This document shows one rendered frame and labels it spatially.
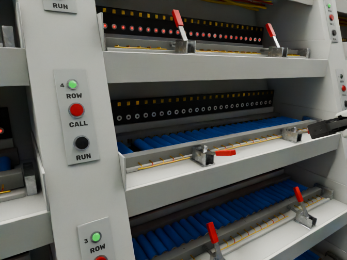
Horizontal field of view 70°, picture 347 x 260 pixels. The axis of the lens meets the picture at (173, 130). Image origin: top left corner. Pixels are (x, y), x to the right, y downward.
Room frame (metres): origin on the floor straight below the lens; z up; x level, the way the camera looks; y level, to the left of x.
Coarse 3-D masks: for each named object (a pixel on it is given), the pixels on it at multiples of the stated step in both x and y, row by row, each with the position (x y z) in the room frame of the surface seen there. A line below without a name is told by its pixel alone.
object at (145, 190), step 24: (168, 120) 0.58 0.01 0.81; (192, 120) 0.62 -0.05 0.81; (264, 144) 0.55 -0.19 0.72; (288, 144) 0.56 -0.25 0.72; (312, 144) 0.59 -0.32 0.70; (336, 144) 0.66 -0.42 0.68; (168, 168) 0.42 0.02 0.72; (192, 168) 0.42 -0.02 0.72; (216, 168) 0.44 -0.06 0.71; (240, 168) 0.47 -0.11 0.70; (264, 168) 0.51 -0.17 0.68; (144, 192) 0.37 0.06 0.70; (168, 192) 0.39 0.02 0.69; (192, 192) 0.42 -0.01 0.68
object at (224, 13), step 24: (0, 0) 0.46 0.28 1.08; (96, 0) 0.55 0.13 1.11; (120, 0) 0.58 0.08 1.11; (144, 0) 0.62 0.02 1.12; (168, 0) 0.65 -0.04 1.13; (192, 0) 0.70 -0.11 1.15; (0, 24) 0.46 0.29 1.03; (0, 96) 0.45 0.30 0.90; (24, 96) 0.47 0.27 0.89; (120, 96) 0.56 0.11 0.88; (144, 96) 0.59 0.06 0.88; (24, 120) 0.46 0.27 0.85; (24, 144) 0.46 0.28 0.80
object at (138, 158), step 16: (272, 128) 0.59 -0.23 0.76; (304, 128) 0.65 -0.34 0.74; (176, 144) 0.47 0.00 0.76; (192, 144) 0.47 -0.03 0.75; (208, 144) 0.49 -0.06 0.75; (224, 144) 0.51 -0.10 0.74; (240, 144) 0.52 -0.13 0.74; (128, 160) 0.40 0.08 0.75; (144, 160) 0.42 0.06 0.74; (160, 160) 0.44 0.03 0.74; (176, 160) 0.43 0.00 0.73
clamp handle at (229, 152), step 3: (204, 147) 0.43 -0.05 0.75; (207, 147) 0.44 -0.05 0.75; (204, 150) 0.44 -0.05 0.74; (219, 150) 0.41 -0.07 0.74; (222, 150) 0.40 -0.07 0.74; (225, 150) 0.40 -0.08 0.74; (228, 150) 0.39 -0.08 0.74; (231, 150) 0.38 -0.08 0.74; (234, 150) 0.38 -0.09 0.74; (204, 153) 0.43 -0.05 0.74; (207, 153) 0.43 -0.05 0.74; (210, 153) 0.42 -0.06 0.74; (213, 153) 0.41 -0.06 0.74; (216, 153) 0.41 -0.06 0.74; (219, 153) 0.40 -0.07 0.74; (222, 153) 0.39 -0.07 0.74; (225, 153) 0.39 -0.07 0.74; (228, 153) 0.38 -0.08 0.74; (231, 153) 0.38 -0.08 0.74; (234, 153) 0.38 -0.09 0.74
